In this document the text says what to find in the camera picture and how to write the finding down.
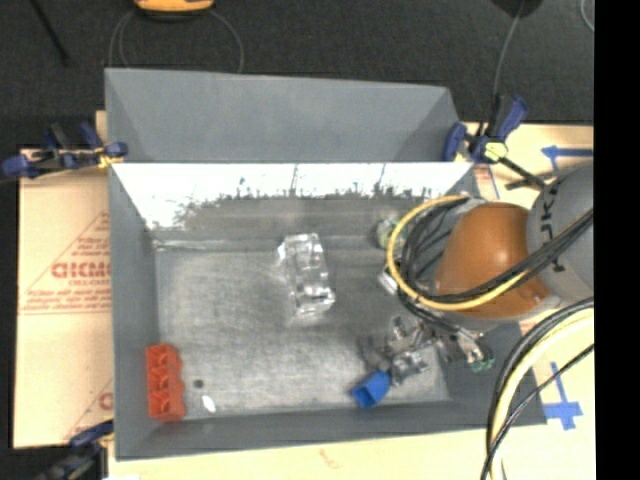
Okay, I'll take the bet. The grey metal bin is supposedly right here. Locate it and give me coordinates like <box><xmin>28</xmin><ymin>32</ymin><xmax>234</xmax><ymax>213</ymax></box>
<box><xmin>103</xmin><ymin>67</ymin><xmax>547</xmax><ymax>460</ymax></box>

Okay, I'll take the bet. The blue plastic piece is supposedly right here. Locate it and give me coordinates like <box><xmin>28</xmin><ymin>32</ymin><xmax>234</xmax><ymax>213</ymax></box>
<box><xmin>350</xmin><ymin>369</ymin><xmax>392</xmax><ymax>410</ymax></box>

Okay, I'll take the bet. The red-orange plastic block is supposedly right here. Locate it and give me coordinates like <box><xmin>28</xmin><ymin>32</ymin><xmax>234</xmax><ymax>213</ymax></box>
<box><xmin>145</xmin><ymin>343</ymin><xmax>188</xmax><ymax>424</ymax></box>

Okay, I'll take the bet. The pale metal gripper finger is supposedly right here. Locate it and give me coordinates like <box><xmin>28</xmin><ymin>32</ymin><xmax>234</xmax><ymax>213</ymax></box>
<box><xmin>384</xmin><ymin>351</ymin><xmax>431</xmax><ymax>386</ymax></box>
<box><xmin>356</xmin><ymin>335</ymin><xmax>402</xmax><ymax>367</ymax></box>

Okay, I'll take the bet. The clear glass block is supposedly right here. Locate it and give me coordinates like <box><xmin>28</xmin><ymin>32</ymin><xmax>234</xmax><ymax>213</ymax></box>
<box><xmin>276</xmin><ymin>232</ymin><xmax>337</xmax><ymax>320</ymax></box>

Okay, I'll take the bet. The brown cardboard board, red print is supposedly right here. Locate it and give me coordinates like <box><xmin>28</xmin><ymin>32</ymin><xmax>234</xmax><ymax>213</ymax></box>
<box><xmin>12</xmin><ymin>110</ymin><xmax>117</xmax><ymax>450</ymax></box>

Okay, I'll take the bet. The pale green round thing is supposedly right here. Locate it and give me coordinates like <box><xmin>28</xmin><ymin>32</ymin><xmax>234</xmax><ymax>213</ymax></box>
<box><xmin>375</xmin><ymin>217</ymin><xmax>401</xmax><ymax>249</ymax></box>

